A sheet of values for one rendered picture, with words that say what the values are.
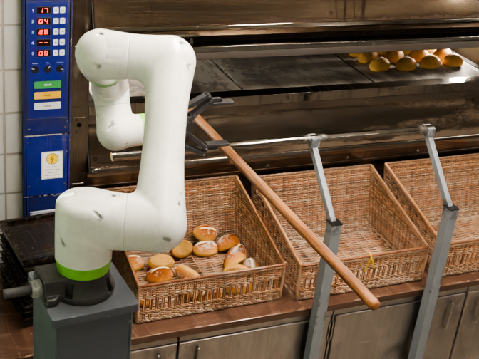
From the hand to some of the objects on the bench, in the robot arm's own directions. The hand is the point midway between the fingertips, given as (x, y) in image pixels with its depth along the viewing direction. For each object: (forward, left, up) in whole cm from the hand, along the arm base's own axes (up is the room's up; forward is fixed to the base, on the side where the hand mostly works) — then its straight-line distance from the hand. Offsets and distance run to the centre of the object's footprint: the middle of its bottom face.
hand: (226, 122), depth 270 cm
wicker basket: (+7, +31, -76) cm, 82 cm away
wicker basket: (+66, +24, -76) cm, 104 cm away
